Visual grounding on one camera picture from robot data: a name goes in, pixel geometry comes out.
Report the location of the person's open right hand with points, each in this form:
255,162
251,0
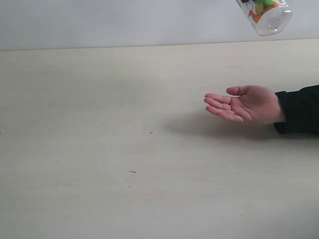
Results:
254,105

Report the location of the white tea bottle colourful label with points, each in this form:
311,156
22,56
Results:
268,17

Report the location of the black jacket sleeve forearm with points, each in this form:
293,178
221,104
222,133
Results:
301,110

